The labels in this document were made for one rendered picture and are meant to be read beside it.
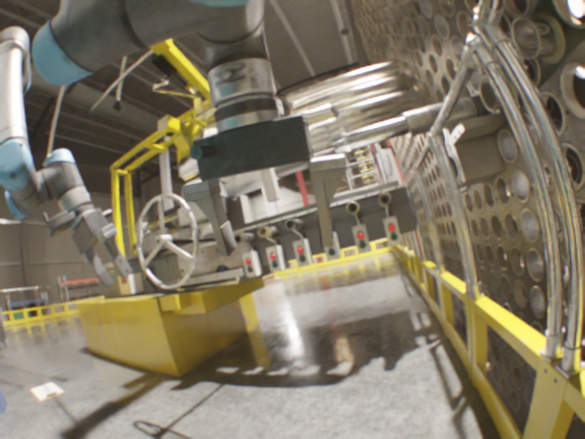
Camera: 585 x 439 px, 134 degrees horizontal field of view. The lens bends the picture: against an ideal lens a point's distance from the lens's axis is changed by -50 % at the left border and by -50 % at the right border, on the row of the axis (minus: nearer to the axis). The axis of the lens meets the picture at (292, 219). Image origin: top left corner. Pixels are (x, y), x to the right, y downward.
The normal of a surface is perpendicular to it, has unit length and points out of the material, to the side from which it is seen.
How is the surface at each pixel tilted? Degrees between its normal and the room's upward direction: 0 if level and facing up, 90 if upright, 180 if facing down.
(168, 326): 90
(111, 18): 146
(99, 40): 166
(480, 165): 90
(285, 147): 113
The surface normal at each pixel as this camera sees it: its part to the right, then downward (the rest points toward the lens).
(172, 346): 0.92, -0.25
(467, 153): -0.33, -0.04
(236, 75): -0.17, 0.33
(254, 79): 0.51, 0.17
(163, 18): 0.22, 0.95
